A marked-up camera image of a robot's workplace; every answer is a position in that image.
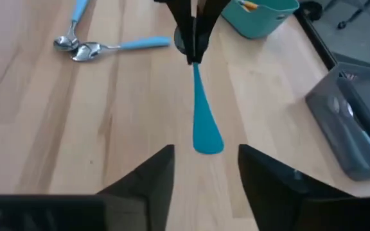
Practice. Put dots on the grey translucent plastic bin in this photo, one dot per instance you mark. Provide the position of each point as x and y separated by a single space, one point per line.
342 138

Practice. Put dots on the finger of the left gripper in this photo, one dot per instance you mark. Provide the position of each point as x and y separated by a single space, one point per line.
207 22
181 19

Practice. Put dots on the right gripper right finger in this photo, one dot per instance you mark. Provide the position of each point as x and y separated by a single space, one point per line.
268 189

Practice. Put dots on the black floor stand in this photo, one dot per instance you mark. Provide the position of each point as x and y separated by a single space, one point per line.
355 14

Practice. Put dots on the teal plastic bin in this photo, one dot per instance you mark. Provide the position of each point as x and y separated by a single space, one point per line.
259 19

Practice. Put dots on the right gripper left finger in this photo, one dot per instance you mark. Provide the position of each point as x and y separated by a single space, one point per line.
149 192

